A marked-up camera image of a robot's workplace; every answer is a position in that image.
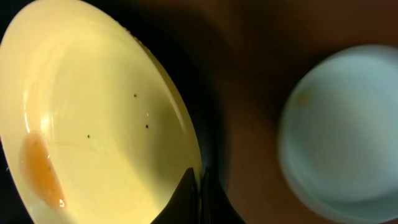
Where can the round black tray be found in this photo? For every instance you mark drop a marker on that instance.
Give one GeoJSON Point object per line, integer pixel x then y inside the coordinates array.
{"type": "Point", "coordinates": [199, 109]}

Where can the mint green plate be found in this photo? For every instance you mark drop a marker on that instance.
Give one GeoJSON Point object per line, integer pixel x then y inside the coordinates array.
{"type": "Point", "coordinates": [338, 136]}

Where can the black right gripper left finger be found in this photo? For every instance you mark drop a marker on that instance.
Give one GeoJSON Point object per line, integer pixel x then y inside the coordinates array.
{"type": "Point", "coordinates": [182, 207]}

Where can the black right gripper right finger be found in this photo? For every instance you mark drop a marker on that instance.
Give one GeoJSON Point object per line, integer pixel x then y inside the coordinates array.
{"type": "Point", "coordinates": [216, 207]}

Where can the yellow plate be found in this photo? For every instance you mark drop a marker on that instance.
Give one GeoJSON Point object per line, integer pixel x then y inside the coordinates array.
{"type": "Point", "coordinates": [93, 118]}

